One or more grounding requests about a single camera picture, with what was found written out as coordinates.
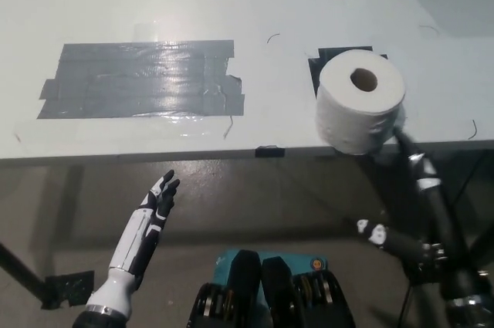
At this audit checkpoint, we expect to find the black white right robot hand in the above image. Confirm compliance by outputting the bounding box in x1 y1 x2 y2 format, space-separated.
355 129 486 299

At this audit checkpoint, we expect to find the grey duct tape patch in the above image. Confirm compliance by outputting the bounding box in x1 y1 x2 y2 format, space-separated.
36 39 246 120

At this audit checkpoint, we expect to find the thin black cable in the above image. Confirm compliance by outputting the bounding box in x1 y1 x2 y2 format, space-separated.
399 285 414 328

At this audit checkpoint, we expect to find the clear tape sheet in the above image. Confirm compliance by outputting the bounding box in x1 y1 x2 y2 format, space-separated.
13 113 232 144

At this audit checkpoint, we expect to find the white toilet paper roll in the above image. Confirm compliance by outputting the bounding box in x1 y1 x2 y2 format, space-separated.
314 49 407 156

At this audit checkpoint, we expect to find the black teal robot torso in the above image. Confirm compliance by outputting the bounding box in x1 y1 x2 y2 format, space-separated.
186 249 358 328

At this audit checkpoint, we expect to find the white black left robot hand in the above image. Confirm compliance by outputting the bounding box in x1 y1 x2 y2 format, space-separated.
86 169 181 316

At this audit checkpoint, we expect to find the black tape square patch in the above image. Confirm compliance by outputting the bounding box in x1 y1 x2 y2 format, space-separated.
307 46 389 94

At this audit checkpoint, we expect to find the black table leg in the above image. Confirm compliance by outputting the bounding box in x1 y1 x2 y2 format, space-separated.
0 241 50 303

